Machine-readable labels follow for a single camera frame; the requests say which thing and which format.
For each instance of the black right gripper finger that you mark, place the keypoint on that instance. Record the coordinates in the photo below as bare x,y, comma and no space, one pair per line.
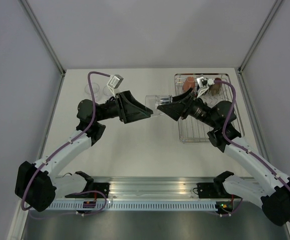
183,95
175,110

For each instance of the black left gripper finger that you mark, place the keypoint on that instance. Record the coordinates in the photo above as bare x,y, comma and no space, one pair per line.
136,113
129,100

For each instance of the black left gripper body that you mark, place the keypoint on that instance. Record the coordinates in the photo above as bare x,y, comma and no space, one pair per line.
120,104

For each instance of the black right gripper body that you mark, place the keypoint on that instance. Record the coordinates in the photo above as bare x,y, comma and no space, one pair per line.
190,99

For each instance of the clear glass cup three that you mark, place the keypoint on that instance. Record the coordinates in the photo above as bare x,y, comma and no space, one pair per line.
153,101

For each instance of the clear glass cup two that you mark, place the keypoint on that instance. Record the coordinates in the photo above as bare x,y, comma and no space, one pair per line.
108,93

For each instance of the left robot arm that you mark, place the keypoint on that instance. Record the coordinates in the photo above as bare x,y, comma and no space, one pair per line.
38,183

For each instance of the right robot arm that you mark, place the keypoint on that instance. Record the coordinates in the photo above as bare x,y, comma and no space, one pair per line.
272,193

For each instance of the pink ceramic mug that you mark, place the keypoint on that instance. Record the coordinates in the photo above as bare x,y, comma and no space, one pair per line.
189,84

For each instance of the brown ceramic mug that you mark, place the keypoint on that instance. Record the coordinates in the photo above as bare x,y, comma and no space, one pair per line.
214,89

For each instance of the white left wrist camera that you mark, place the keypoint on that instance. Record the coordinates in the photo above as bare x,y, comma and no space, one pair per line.
114,83

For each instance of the metal wire dish rack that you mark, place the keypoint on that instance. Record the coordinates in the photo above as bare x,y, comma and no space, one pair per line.
209,113

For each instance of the right aluminium frame post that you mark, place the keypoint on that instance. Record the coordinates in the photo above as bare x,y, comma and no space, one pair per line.
260,34

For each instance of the aluminium frame post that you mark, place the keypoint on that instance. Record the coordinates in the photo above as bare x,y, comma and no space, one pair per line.
42,35
260,34

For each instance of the aluminium front rail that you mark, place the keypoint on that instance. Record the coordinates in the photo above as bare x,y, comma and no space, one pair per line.
164,188

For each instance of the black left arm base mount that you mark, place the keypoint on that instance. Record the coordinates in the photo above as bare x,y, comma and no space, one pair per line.
103,187

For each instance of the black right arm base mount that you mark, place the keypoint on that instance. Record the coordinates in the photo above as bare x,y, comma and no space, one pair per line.
206,190

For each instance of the white slotted cable duct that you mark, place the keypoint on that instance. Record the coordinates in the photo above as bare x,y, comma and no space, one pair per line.
117,205

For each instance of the left aluminium frame post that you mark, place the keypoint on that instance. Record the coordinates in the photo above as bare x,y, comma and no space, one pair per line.
42,35

